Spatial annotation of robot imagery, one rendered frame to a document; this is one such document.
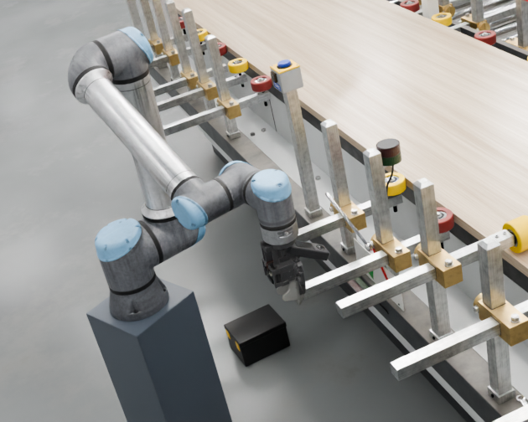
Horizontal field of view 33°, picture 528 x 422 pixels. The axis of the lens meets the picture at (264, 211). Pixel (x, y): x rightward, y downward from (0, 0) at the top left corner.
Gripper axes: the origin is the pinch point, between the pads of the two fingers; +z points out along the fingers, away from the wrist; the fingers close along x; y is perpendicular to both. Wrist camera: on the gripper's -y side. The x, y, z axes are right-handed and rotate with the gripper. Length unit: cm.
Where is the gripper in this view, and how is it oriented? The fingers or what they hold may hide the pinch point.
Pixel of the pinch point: (301, 299)
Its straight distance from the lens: 230.6
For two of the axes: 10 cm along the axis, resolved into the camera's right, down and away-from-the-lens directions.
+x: 3.7, 4.2, -8.3
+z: 1.7, 8.5, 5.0
